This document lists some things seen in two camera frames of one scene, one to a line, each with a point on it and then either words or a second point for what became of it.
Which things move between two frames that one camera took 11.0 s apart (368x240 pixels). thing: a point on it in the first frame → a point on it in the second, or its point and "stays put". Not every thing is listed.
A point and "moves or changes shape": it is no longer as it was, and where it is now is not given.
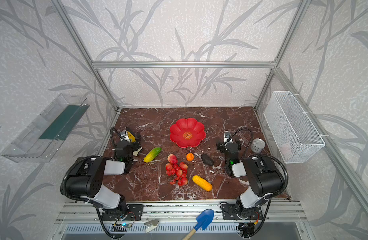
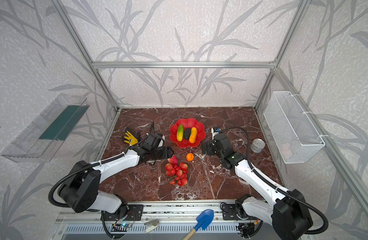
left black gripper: [131, 145] → [149, 135]
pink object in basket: [286, 150] stays put
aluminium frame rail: [257, 65] stays put
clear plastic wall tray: [40, 141] stays put
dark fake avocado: [207, 159] → [187, 132]
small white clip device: [151, 225] stays put
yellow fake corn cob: [202, 183] → [193, 135]
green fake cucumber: [151, 154] moves or changes shape
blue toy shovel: [204, 219] stays put
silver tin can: [257, 145] stays put
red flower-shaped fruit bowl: [187, 132] stays put
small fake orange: [190, 157] stays put
